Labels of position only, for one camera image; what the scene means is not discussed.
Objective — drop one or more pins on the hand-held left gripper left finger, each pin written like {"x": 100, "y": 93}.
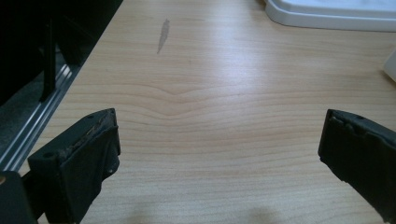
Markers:
{"x": 77, "y": 161}

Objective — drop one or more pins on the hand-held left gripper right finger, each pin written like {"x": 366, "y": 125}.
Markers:
{"x": 361, "y": 155}

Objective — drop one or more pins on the white object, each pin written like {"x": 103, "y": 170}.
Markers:
{"x": 391, "y": 67}

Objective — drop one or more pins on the white plastic tray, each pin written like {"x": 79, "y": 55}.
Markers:
{"x": 336, "y": 14}

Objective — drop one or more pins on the aluminium frame rail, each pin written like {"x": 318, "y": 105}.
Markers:
{"x": 37, "y": 119}

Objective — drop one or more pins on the black stand post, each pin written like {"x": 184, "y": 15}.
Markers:
{"x": 49, "y": 59}

